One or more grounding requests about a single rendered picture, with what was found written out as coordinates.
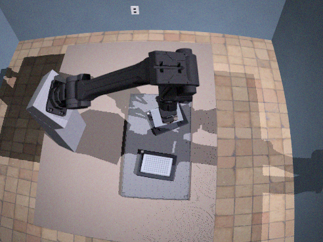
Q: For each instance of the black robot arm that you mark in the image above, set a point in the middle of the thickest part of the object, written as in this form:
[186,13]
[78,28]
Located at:
[175,74]

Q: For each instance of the white multi-well plate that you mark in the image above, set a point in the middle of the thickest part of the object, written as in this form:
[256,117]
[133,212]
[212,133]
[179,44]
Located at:
[156,165]

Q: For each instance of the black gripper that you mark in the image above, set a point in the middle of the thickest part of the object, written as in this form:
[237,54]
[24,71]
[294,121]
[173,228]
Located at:
[166,116]

